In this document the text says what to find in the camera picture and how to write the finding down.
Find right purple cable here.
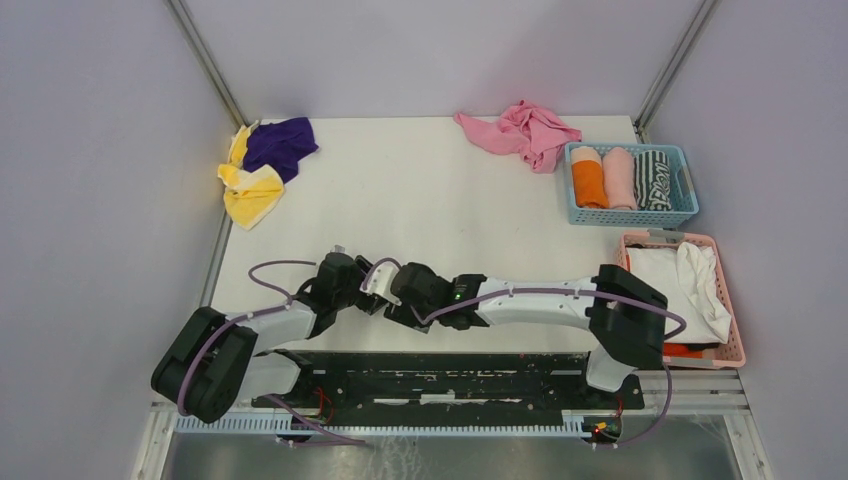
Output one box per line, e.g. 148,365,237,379
360,256,688,450

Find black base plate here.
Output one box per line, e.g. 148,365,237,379
281,351,645,427

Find pink crumpled towel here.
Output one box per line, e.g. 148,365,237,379
453,100,582,174

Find blue slotted cable duct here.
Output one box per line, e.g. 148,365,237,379
174,411,590,439

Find green white striped towel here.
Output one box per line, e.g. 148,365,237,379
634,150,672,211

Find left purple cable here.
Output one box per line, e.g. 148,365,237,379
176,259,368,448

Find white cloth in basket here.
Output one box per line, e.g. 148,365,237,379
626,242,732,344

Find orange cloth in basket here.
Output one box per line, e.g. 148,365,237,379
663,343,703,359

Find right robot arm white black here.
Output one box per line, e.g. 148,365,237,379
360,259,670,408

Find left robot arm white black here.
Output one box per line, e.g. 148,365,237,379
150,251,385,423

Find pink plastic basket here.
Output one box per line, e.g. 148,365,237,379
616,230,746,369

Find purple towel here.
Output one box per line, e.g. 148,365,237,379
242,117,319,184

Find aluminium frame rails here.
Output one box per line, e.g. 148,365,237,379
132,354,773,479

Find blue plastic basket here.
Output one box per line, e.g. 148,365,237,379
563,144,699,228

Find purple cable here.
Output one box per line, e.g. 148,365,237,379
176,259,368,448
360,256,688,450

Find orange rolled towel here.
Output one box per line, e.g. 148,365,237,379
570,146,609,209

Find light pink rolled towel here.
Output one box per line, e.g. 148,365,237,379
602,147,637,210

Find yellow towel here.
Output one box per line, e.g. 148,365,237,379
217,122,285,231

